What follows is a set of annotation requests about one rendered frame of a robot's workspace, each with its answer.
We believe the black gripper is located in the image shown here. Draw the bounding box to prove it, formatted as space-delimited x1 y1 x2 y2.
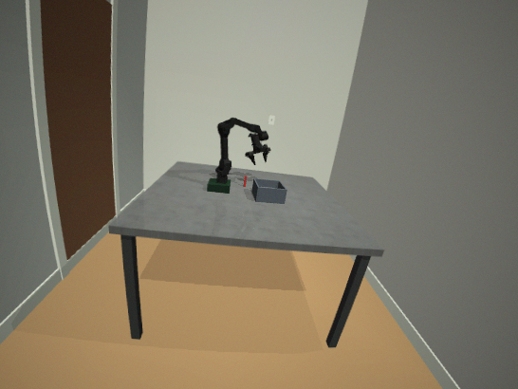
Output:
245 141 271 165

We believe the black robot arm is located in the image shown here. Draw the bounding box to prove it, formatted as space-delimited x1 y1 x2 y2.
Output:
215 118 268 184

